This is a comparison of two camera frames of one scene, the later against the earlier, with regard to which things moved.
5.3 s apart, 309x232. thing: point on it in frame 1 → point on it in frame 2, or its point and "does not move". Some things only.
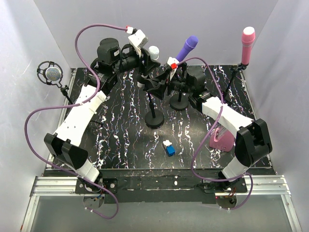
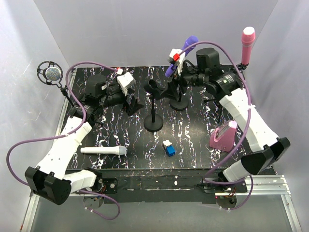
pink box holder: (222, 139) does not move
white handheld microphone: (154, 51) → (120, 150)
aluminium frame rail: (274, 185) does not move
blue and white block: (170, 150) does not move
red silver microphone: (50, 72) does not move
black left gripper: (145, 63) → (133, 106)
